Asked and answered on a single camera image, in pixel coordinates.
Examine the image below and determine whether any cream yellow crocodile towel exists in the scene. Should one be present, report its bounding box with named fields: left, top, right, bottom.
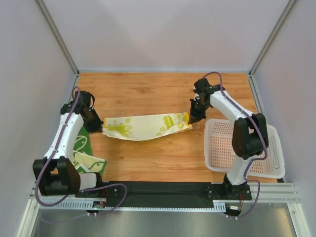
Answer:
left=102, top=112, right=192, bottom=141

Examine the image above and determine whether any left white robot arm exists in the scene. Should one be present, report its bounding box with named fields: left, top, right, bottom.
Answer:
left=33, top=89, right=103, bottom=196

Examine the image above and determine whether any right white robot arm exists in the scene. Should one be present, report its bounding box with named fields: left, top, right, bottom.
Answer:
left=188, top=78, right=269, bottom=198

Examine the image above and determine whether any green patterned towel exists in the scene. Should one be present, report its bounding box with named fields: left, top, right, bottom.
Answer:
left=71, top=127, right=107, bottom=175

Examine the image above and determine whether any white plastic basket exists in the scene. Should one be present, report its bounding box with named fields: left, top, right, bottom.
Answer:
left=204, top=119, right=285, bottom=179

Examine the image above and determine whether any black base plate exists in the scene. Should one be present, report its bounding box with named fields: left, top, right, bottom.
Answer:
left=75, top=181, right=252, bottom=209

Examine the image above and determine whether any grey slotted cable duct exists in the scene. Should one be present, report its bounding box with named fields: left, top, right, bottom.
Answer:
left=40, top=200, right=226, bottom=213

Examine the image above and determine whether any left aluminium frame post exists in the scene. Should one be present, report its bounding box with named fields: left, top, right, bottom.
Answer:
left=35, top=0, right=80, bottom=77

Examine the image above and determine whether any aluminium frame post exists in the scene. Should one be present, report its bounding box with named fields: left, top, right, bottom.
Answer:
left=248, top=0, right=299, bottom=78
left=35, top=0, right=80, bottom=77

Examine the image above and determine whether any right aluminium frame post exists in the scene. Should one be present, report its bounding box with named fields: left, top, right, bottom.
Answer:
left=248, top=0, right=299, bottom=78

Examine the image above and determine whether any aluminium front rail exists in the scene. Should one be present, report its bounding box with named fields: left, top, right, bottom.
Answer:
left=29, top=182, right=300, bottom=203

